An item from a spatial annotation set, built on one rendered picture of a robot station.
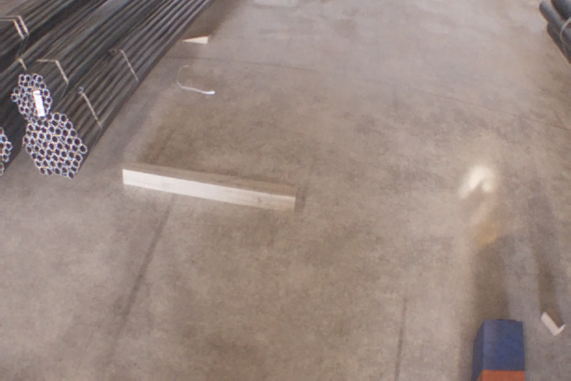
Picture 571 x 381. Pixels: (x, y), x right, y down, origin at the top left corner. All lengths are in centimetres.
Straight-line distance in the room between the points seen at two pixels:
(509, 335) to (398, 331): 62
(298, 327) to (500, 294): 115
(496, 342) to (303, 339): 96
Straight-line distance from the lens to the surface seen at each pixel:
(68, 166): 367
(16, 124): 385
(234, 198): 349
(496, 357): 271
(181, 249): 321
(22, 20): 381
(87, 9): 471
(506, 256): 353
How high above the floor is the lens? 213
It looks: 35 degrees down
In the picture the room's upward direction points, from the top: 5 degrees clockwise
